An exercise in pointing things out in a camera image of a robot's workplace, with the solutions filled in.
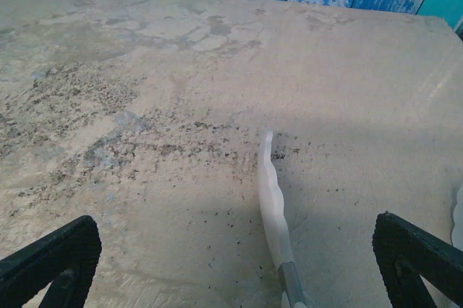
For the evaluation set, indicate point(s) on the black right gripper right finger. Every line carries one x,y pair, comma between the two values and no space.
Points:
390,239

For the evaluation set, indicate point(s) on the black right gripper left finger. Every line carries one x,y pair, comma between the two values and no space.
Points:
87,243

